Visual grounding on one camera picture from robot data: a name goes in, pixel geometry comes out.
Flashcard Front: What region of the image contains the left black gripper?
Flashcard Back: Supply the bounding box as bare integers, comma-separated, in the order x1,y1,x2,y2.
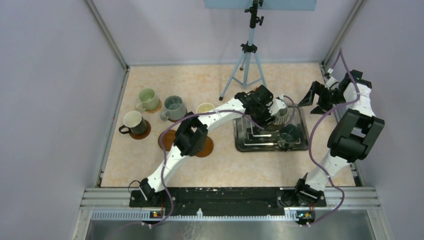
249,100,277,131

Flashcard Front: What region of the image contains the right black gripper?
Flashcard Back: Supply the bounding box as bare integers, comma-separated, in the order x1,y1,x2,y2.
298,81,347,116

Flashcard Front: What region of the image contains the grey ribbed mug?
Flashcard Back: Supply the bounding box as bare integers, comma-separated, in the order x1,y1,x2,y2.
264,108,291,132

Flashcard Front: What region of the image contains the steel tray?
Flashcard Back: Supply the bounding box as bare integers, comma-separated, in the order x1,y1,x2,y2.
233,105,310,153

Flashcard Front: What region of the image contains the cream mug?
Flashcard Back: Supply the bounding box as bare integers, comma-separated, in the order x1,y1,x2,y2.
196,102,215,114

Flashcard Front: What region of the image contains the brown wooden coaster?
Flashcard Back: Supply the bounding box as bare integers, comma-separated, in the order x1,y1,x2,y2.
168,112,188,123
129,120,152,140
195,136,214,158
157,129,176,152

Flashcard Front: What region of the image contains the blue-grey mug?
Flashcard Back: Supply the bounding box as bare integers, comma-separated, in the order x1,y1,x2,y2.
160,95,188,122

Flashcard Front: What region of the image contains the light green mug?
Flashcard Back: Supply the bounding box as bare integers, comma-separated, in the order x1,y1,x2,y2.
135,88,159,112

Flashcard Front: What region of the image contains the white faceted mug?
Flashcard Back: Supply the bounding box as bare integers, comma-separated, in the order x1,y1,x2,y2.
118,110,148,135

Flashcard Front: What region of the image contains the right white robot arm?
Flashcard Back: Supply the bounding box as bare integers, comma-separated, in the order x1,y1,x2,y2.
293,69,385,206

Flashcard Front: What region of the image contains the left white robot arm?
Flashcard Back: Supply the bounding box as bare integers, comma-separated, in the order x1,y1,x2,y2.
139,85,287,207

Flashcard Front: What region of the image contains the light wooden coaster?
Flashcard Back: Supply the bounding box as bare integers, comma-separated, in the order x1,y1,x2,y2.
145,99,163,114

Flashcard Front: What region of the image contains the dark teal mug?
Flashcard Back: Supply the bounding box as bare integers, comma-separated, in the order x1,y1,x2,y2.
276,124,301,152

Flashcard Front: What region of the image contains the blue board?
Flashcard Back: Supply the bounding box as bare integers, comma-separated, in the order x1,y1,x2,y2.
203,0,317,11

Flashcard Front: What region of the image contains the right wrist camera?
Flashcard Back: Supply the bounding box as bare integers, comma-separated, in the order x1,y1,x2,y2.
324,76,340,90

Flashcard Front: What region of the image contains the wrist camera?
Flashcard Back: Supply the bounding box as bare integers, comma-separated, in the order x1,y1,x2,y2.
268,94,288,117
324,76,340,90

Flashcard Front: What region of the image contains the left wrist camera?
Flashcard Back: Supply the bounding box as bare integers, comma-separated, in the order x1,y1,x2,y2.
268,94,288,117

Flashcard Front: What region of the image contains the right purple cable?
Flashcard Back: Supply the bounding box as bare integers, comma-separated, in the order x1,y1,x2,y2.
308,47,361,229

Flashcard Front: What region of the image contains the blue camera tripod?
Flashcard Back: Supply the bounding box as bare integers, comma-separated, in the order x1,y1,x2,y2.
218,0,267,101

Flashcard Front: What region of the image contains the aluminium frame rail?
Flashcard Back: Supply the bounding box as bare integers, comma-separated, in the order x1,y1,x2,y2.
80,187,381,223

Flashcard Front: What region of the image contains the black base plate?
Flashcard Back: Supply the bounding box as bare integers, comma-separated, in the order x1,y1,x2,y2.
129,187,327,217

